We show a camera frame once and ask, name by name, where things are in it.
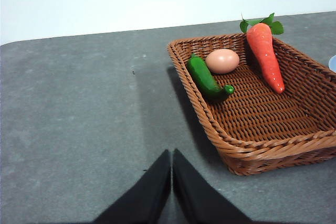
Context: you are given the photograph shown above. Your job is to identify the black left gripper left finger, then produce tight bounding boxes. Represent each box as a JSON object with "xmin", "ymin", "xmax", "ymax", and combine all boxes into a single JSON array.
[{"xmin": 93, "ymin": 149, "xmax": 173, "ymax": 224}]

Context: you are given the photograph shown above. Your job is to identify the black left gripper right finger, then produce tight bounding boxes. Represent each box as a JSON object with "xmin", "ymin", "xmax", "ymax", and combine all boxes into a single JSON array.
[{"xmin": 172, "ymin": 148, "xmax": 254, "ymax": 224}]

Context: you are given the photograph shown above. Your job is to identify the brown wicker basket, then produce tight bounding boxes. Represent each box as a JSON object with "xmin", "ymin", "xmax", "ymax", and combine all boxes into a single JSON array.
[{"xmin": 167, "ymin": 34, "xmax": 336, "ymax": 176}]

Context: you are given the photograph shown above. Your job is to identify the green toy chili pepper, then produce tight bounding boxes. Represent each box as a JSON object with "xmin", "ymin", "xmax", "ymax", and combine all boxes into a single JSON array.
[{"xmin": 187, "ymin": 53, "xmax": 235, "ymax": 103}]

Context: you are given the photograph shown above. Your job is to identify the beige toy egg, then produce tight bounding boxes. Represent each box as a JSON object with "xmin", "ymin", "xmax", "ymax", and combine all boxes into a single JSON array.
[{"xmin": 205, "ymin": 49, "xmax": 240, "ymax": 74}]

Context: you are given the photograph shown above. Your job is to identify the orange toy carrot green leaves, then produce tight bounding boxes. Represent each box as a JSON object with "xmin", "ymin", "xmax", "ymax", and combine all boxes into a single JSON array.
[{"xmin": 239, "ymin": 12, "xmax": 286, "ymax": 94}]

